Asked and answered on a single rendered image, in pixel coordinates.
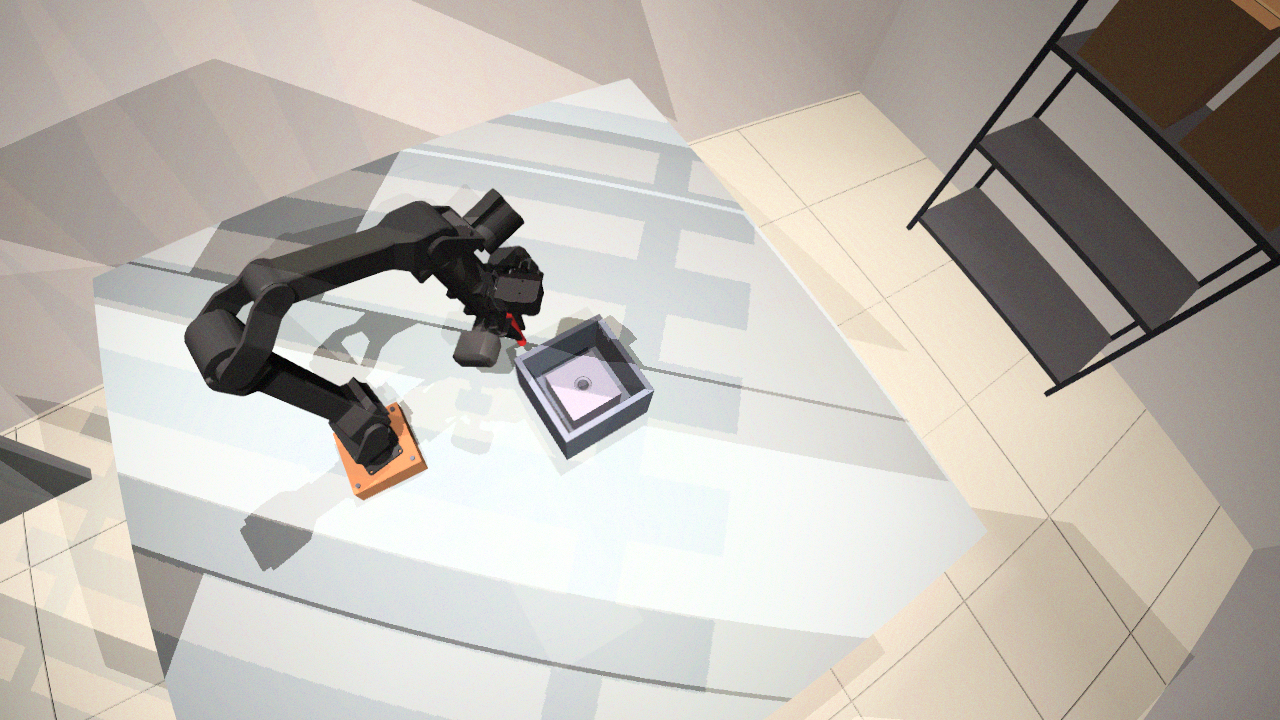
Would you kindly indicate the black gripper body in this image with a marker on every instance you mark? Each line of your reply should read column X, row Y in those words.
column 481, row 346

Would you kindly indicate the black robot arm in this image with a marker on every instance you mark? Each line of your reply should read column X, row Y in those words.
column 237, row 359

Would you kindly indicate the white square plate with hole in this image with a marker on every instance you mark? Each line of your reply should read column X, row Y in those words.
column 583, row 390

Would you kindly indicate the red peg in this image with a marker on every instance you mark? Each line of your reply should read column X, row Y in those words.
column 514, row 323

